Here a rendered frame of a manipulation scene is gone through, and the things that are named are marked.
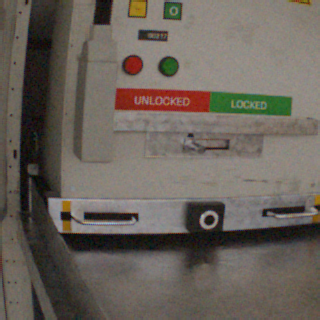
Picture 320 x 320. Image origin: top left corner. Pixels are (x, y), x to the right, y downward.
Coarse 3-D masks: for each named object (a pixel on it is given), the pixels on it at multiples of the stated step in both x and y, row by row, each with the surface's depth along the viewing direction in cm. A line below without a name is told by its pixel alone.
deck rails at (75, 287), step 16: (32, 192) 115; (32, 208) 116; (48, 224) 94; (304, 224) 123; (48, 240) 95; (48, 256) 93; (64, 256) 80; (64, 272) 81; (80, 272) 70; (64, 288) 80; (80, 288) 70; (80, 304) 71; (96, 304) 62
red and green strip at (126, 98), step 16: (128, 96) 103; (144, 96) 104; (160, 96) 105; (176, 96) 106; (192, 96) 106; (208, 96) 107; (224, 96) 108; (240, 96) 109; (256, 96) 110; (272, 96) 112; (288, 96) 113; (224, 112) 109; (240, 112) 110; (256, 112) 111; (272, 112) 112; (288, 112) 113
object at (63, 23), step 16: (64, 0) 107; (64, 16) 105; (64, 32) 104; (64, 48) 102; (64, 64) 101; (48, 80) 119; (64, 80) 100; (48, 96) 118; (64, 96) 99; (48, 112) 117; (64, 112) 100; (48, 128) 116; (48, 144) 116; (48, 160) 116; (48, 176) 116
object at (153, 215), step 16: (48, 192) 103; (48, 208) 100; (96, 208) 103; (112, 208) 104; (128, 208) 105; (144, 208) 105; (160, 208) 106; (176, 208) 107; (240, 208) 111; (256, 208) 113; (272, 208) 114; (288, 208) 115; (304, 208) 116; (144, 224) 106; (160, 224) 107; (176, 224) 108; (224, 224) 111; (240, 224) 112; (256, 224) 113; (272, 224) 114; (288, 224) 116
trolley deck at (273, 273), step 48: (96, 240) 106; (144, 240) 109; (192, 240) 111; (240, 240) 112; (288, 240) 113; (48, 288) 80; (96, 288) 83; (144, 288) 85; (192, 288) 86; (240, 288) 87; (288, 288) 87
